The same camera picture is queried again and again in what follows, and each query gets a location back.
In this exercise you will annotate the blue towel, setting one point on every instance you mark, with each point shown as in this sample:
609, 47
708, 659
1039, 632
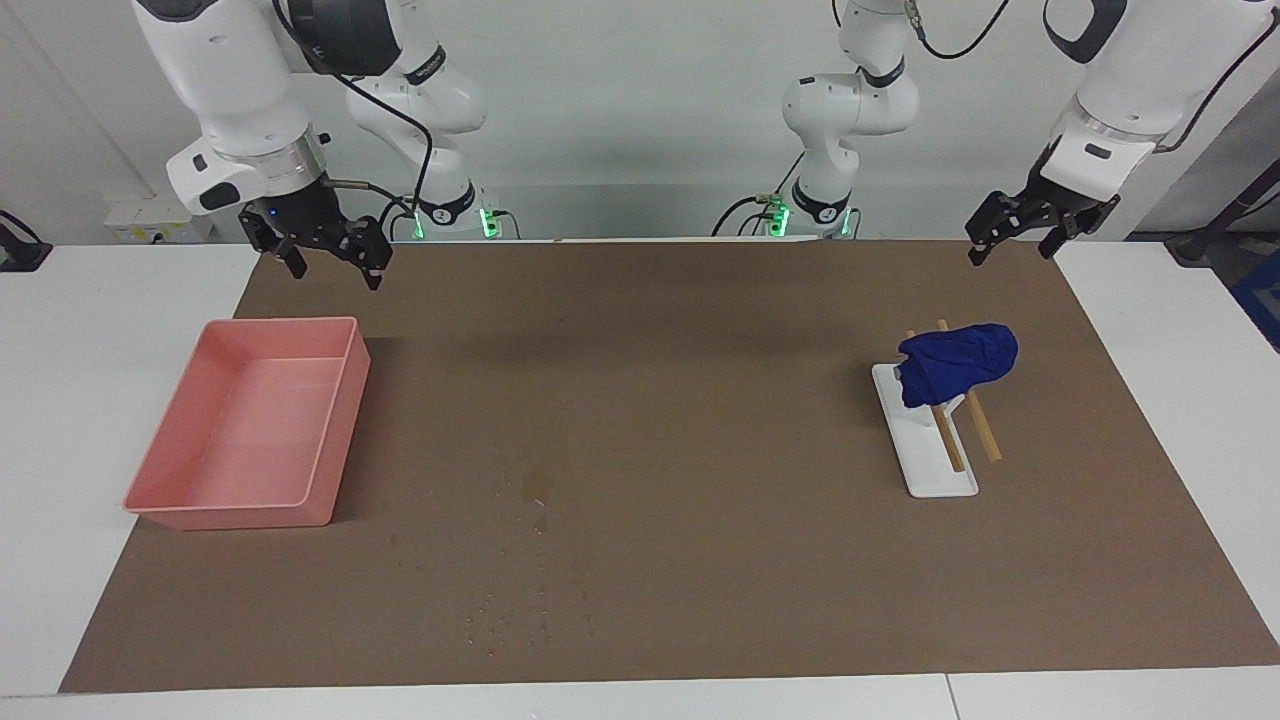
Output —
960, 362

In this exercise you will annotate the white power strip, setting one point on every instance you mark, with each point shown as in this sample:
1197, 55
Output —
150, 215

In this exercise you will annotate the brown table mat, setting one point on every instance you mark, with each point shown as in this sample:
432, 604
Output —
650, 420

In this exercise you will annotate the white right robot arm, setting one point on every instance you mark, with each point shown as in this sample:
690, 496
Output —
230, 80

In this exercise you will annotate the blue box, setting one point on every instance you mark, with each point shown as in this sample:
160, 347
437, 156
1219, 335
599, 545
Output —
1262, 300

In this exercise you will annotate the white towel rack base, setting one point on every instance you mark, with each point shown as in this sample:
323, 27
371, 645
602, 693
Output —
925, 462

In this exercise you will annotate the wooden rack rod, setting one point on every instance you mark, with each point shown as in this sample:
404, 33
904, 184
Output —
985, 432
950, 445

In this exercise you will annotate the pink plastic bin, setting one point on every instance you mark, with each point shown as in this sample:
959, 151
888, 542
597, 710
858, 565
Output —
250, 430

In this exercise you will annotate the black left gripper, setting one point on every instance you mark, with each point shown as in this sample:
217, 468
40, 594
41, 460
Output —
1040, 210

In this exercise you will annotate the black clamp mount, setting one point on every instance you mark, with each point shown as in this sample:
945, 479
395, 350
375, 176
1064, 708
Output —
20, 255

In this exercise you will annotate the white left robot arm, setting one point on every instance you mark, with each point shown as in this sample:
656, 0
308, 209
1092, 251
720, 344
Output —
1140, 90

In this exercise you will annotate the black stand leg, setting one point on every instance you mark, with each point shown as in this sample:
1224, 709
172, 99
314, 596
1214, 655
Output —
1195, 245

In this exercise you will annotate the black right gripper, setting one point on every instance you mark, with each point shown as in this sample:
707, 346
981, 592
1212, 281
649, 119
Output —
320, 222

